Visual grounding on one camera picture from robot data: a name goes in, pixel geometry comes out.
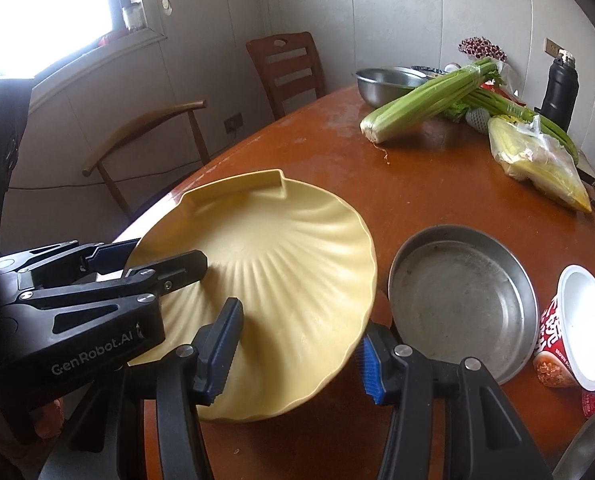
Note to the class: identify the grey metal dish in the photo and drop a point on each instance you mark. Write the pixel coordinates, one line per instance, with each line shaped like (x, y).
(580, 447)

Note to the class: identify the red and white bouquet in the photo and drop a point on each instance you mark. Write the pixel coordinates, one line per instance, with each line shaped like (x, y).
(482, 49)

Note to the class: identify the wooden curved-back chair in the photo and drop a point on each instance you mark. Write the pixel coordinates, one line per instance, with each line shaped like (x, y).
(142, 127)

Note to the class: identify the yellow shell-shaped plate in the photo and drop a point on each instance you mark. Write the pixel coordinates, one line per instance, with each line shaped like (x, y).
(277, 260)

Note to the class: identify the person's left hand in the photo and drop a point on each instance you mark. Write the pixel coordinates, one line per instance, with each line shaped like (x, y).
(49, 417)

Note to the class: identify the steel plate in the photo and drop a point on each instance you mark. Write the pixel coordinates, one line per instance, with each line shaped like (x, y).
(462, 295)

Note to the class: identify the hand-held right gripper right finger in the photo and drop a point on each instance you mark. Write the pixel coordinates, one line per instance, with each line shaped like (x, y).
(373, 370)

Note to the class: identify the wooden slat-back chair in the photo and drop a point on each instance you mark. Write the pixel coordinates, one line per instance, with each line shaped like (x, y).
(287, 60)

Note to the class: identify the patterned bowl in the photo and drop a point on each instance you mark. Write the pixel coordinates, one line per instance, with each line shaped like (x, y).
(427, 69)

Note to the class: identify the low wall socket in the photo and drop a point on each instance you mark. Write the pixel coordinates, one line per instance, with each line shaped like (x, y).
(233, 123)

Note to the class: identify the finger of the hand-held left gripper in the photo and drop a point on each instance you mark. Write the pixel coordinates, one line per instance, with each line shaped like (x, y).
(109, 257)
(177, 272)

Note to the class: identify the steel bowl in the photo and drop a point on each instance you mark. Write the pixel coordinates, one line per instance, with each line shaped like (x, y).
(382, 87)

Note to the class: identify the small jar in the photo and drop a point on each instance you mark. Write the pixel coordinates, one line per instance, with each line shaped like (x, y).
(133, 17)

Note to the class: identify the celery bunch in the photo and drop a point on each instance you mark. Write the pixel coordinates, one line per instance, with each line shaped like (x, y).
(412, 105)

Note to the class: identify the white plastic bag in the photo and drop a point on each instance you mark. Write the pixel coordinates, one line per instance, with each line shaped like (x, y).
(510, 77)

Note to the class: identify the green vegetable stalks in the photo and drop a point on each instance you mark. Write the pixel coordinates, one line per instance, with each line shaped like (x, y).
(502, 105)

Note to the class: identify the person's left forearm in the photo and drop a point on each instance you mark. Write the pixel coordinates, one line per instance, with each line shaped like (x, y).
(2, 455)

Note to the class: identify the window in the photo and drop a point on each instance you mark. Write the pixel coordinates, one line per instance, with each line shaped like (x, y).
(52, 10)

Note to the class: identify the black thermos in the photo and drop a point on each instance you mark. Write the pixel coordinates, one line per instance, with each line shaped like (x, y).
(560, 95)

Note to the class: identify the red cloth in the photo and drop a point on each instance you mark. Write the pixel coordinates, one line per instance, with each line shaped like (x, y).
(112, 37)

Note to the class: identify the yellow food in plastic bag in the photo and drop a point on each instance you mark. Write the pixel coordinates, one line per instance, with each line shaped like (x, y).
(532, 160)

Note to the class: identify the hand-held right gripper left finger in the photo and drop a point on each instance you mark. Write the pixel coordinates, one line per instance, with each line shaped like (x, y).
(222, 360)

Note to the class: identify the beige wall socket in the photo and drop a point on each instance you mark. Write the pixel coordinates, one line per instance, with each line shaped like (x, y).
(551, 47)

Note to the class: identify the red packet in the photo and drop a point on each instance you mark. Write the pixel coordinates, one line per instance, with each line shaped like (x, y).
(502, 91)

